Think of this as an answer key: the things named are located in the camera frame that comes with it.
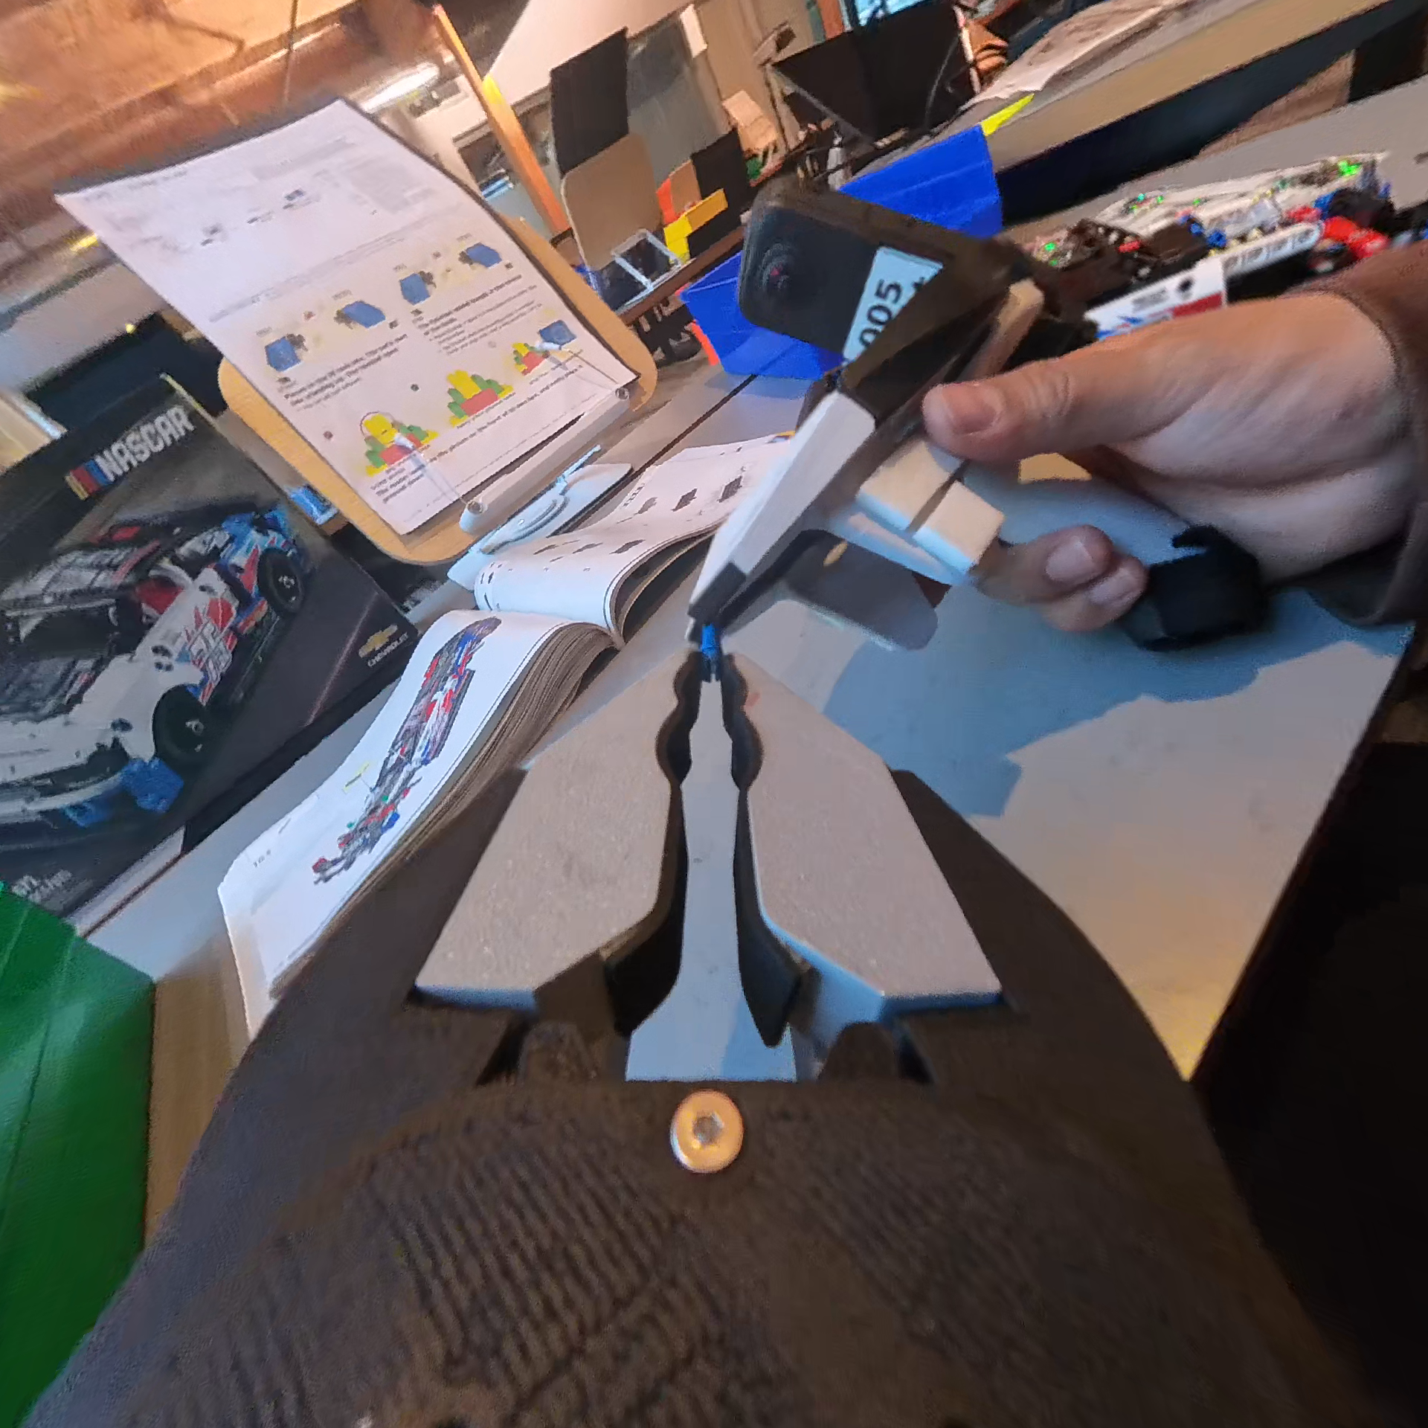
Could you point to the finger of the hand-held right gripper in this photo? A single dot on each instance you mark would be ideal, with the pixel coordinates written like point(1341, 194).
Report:
point(780, 491)
point(959, 530)

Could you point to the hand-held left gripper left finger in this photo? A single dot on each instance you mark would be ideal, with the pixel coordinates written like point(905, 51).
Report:
point(558, 870)

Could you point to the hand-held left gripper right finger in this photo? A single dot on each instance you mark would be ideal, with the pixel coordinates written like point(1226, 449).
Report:
point(871, 870)

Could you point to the blue toy pin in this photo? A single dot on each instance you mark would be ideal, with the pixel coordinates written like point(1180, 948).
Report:
point(709, 641)

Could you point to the person's right forearm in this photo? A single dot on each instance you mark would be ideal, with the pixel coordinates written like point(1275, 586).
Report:
point(1415, 301)

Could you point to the grey desk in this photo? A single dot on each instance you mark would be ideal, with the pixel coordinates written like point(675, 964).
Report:
point(1115, 758)

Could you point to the person's right hand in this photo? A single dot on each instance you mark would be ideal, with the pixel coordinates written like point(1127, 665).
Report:
point(1228, 423)

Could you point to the blue plastic bin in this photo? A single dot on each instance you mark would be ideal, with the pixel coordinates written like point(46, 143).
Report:
point(937, 183)

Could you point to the thick instruction booklet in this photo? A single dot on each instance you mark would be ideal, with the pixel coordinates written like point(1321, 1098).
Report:
point(446, 714)

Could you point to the white stand base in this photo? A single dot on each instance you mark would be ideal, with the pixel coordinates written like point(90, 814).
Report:
point(546, 513)

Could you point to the toy race car model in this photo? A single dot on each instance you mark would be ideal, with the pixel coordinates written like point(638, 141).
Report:
point(1205, 257)

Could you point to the yellow toy brick block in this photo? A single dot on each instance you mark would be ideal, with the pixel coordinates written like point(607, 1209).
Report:
point(697, 228)

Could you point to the cardboard sheet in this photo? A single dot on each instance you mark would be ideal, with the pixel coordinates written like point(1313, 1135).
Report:
point(609, 211)

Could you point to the toy car kit box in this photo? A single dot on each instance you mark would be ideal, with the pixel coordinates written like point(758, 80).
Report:
point(167, 624)

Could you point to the printed instruction sheet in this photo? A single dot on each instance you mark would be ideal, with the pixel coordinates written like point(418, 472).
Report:
point(335, 313)

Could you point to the green plastic bin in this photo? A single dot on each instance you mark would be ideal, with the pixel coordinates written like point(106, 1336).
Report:
point(66, 1115)

